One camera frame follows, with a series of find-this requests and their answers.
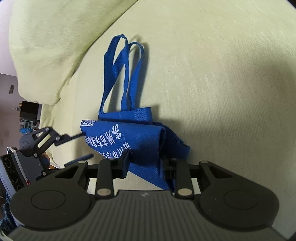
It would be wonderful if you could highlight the blue printed shopping bag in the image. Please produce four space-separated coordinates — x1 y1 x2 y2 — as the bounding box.
80 35 190 191

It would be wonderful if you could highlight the dark cabinet with clutter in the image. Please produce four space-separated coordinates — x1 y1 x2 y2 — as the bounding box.
18 100 42 135

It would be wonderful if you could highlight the light green sofa seat cover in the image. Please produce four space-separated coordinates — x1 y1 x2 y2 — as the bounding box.
41 1 295 237

